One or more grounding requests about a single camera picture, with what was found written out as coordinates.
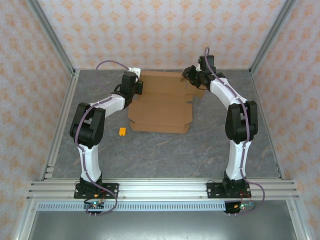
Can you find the brown cardboard box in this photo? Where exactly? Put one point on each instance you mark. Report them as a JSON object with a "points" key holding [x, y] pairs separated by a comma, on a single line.
{"points": [[160, 112]]}

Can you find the small orange plastic block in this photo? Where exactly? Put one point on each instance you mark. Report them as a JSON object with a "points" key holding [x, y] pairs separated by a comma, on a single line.
{"points": [[122, 131]]}

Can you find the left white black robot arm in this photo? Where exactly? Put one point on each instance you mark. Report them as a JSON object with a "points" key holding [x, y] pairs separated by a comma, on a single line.
{"points": [[112, 103]]}

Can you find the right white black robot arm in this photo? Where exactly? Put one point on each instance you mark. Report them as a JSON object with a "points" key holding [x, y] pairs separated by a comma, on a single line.
{"points": [[225, 90]]}

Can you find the aluminium cross beam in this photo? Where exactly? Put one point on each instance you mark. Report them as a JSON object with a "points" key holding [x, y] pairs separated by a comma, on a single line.
{"points": [[162, 188]]}

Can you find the grey steel plate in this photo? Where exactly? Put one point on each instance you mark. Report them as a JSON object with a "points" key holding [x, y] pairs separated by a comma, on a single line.
{"points": [[162, 225]]}

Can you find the aluminium side rail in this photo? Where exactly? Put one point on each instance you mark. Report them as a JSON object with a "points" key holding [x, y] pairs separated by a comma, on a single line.
{"points": [[69, 100], [255, 85]]}

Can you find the aluminium upright post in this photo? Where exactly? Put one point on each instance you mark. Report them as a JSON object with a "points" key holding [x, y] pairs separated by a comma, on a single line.
{"points": [[273, 32], [51, 32]]}

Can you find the aluminium frame leg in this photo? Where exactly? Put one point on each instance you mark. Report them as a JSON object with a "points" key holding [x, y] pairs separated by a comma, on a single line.
{"points": [[298, 222], [25, 222]]}

